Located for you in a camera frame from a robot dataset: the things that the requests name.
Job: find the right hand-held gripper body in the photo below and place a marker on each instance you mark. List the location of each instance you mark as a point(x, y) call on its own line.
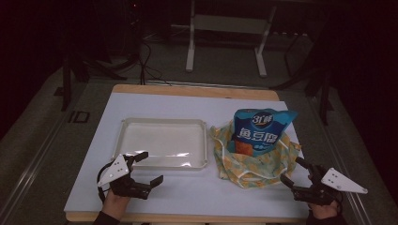
point(319, 190)

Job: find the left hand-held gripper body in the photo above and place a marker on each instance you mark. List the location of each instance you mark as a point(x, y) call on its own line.
point(125, 184)

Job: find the white plastic tray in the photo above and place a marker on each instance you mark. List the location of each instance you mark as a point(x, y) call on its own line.
point(162, 143)

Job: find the yellow patterned cloth bag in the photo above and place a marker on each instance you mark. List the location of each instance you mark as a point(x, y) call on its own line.
point(250, 168)

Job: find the blue snack bag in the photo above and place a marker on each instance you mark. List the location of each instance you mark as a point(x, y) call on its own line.
point(261, 131)

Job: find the person's right hand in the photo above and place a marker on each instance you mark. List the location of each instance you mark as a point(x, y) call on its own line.
point(325, 211)

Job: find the person's left hand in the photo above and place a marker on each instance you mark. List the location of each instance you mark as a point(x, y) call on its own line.
point(114, 204)

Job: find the white table mat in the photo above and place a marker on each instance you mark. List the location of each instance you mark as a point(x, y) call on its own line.
point(175, 193)

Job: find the black metal stand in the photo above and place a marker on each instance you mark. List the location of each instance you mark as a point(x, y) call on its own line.
point(316, 84)
point(75, 68)

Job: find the white metal stand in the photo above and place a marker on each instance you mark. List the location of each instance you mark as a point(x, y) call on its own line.
point(230, 23)

